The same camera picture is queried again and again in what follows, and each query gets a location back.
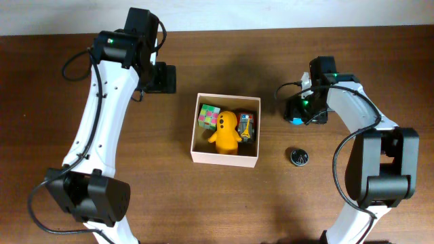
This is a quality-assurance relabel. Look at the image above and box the blue ball with face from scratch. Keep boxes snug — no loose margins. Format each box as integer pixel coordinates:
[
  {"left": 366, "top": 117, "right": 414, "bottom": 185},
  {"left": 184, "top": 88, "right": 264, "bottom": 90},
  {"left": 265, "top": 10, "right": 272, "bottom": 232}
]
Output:
[{"left": 290, "top": 117, "right": 304, "bottom": 125}]

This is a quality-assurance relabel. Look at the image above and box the black round spinner toy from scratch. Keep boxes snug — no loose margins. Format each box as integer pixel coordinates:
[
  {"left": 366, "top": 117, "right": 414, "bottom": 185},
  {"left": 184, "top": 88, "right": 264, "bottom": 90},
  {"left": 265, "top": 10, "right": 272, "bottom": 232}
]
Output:
[{"left": 290, "top": 148, "right": 309, "bottom": 167}]

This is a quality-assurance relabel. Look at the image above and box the pastel rubiks cube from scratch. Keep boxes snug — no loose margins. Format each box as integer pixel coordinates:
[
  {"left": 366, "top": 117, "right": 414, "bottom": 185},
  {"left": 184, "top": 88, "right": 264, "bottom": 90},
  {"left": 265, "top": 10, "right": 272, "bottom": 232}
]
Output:
[{"left": 197, "top": 104, "right": 220, "bottom": 131}]

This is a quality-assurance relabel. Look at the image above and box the red grey toy car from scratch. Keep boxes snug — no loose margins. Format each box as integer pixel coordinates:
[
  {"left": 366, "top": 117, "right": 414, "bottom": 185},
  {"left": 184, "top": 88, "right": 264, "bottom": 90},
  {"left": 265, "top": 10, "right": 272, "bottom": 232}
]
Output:
[{"left": 237, "top": 113, "right": 256, "bottom": 144}]

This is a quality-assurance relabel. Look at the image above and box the orange plush toy figure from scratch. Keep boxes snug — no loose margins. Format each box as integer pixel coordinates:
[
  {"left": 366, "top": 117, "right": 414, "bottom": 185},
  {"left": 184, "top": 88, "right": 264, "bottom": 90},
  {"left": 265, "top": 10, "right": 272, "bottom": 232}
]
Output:
[{"left": 208, "top": 111, "right": 241, "bottom": 155}]

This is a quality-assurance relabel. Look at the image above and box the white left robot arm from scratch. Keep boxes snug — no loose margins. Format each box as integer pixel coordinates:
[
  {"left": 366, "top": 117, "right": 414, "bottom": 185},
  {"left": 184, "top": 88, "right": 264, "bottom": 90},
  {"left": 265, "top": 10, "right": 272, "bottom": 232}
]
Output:
[{"left": 42, "top": 7, "right": 176, "bottom": 243}]

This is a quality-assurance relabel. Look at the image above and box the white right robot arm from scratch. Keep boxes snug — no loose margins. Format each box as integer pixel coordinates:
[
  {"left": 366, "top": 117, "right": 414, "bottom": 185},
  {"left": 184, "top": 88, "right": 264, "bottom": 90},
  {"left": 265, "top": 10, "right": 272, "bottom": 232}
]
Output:
[{"left": 284, "top": 56, "right": 419, "bottom": 244}]

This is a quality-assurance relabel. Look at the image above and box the white open cardboard box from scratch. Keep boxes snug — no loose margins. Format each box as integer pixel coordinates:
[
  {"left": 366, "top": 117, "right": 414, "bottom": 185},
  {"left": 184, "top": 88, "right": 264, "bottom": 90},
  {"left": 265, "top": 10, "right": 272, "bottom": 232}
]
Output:
[{"left": 190, "top": 93, "right": 261, "bottom": 168}]

